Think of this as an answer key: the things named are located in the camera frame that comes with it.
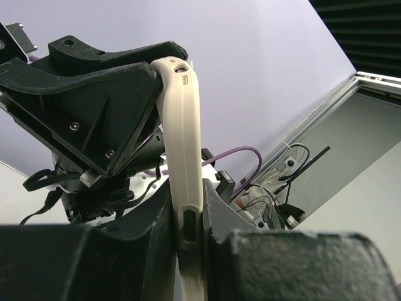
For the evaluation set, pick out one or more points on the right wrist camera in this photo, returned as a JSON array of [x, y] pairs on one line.
[[15, 43]]

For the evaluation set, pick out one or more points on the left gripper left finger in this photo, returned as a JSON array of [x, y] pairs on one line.
[[132, 258]]

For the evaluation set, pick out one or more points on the phone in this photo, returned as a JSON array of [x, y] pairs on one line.
[[179, 111]]

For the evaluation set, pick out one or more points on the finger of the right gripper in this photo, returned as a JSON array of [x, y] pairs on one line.
[[71, 56]]

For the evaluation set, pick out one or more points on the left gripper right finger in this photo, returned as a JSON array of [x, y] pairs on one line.
[[244, 263]]

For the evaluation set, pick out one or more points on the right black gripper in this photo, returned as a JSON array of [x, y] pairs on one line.
[[95, 121]]

